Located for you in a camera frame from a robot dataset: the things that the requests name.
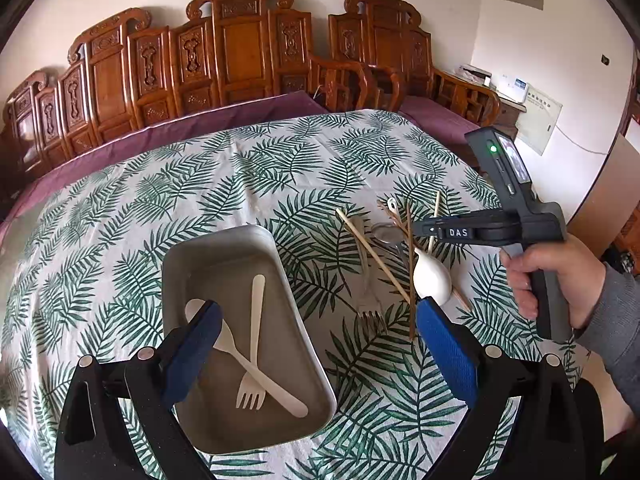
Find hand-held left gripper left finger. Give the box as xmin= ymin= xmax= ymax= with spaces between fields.
xmin=52 ymin=300 xmax=224 ymax=480

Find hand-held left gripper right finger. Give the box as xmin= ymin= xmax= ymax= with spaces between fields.
xmin=415 ymin=297 xmax=608 ymax=480

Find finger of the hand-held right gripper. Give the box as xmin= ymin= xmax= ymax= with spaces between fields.
xmin=412 ymin=211 xmax=523 ymax=249

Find light bamboo chopstick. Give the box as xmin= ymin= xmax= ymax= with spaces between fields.
xmin=335 ymin=208 xmax=416 ymax=307
xmin=427 ymin=190 xmax=442 ymax=256

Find metal spoon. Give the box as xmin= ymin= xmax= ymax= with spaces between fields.
xmin=371 ymin=197 xmax=407 ymax=252

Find grey rectangular tray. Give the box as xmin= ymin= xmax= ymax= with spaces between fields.
xmin=161 ymin=225 xmax=338 ymax=457

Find person's right forearm grey sleeve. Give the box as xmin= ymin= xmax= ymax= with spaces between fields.
xmin=574 ymin=262 xmax=640 ymax=417

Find person's right hand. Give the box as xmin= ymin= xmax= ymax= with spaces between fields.
xmin=499 ymin=234 xmax=608 ymax=331

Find cream plastic spoon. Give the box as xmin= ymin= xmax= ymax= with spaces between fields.
xmin=185 ymin=298 xmax=310 ymax=419

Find white ceramic spoon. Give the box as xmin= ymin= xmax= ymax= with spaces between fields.
xmin=412 ymin=247 xmax=454 ymax=307

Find cream plastic fork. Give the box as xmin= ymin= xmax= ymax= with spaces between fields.
xmin=236 ymin=274 xmax=267 ymax=410

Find beige board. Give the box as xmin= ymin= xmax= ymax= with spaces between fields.
xmin=569 ymin=132 xmax=640 ymax=252

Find clear plastic fork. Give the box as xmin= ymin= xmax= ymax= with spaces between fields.
xmin=350 ymin=217 xmax=387 ymax=333

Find white electrical box door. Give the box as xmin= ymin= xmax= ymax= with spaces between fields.
xmin=515 ymin=87 xmax=564 ymax=157

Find purple armchair cushion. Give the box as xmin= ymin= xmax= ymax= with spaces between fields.
xmin=399 ymin=95 xmax=482 ymax=162

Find wooden side table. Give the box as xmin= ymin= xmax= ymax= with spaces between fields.
xmin=492 ymin=94 xmax=527 ymax=133

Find green leaf print tablecloth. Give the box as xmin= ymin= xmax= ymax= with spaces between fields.
xmin=0 ymin=109 xmax=587 ymax=480

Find white printer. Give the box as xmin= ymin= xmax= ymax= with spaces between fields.
xmin=457 ymin=63 xmax=494 ymax=87

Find carved wooden armchair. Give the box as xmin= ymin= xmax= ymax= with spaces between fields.
xmin=327 ymin=0 xmax=502 ymax=128

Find long purple bench cushion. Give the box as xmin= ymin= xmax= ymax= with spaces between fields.
xmin=0 ymin=91 xmax=332 ymax=241

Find carved wooden bench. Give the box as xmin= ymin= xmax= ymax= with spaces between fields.
xmin=0 ymin=0 xmax=381 ymax=196

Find white cable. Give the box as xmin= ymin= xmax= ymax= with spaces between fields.
xmin=554 ymin=126 xmax=608 ymax=155

